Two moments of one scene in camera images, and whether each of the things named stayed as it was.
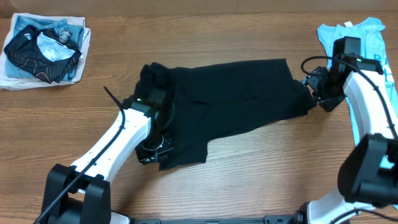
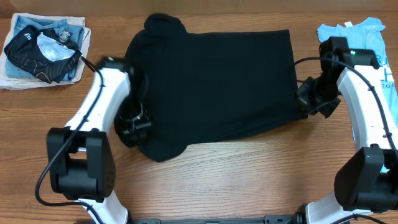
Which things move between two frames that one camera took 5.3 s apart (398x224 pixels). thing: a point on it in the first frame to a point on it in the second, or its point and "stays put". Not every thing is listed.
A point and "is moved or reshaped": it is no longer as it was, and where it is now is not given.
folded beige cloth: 13,83 stays put
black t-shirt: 202,101 is moved or reshaped
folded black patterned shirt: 23,48 stays put
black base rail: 268,219 stays put
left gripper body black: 155,147 to 133,117
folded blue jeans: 15,70 stays put
